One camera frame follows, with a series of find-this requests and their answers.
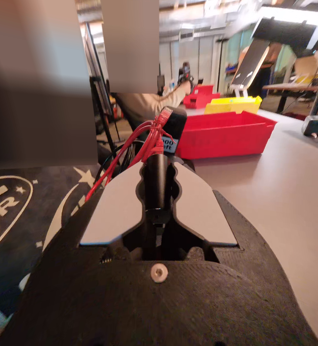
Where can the long LED lamp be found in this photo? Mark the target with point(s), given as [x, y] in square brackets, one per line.
[288, 35]

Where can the red plastic bin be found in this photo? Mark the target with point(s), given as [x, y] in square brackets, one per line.
[199, 97]
[223, 137]

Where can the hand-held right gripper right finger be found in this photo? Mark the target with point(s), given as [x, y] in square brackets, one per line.
[205, 213]

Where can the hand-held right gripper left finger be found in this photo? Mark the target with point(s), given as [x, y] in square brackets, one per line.
[113, 213]

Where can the yellow plastic bin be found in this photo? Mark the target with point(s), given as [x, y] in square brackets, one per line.
[232, 105]

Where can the long wooden work table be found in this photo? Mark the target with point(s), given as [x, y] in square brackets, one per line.
[288, 87]

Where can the black ethernet splitter box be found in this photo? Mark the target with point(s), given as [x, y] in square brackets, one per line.
[156, 183]

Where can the black tripod stand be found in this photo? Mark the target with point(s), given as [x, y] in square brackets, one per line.
[102, 94]

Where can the dark grey flat panel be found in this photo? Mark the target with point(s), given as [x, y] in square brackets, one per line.
[249, 65]

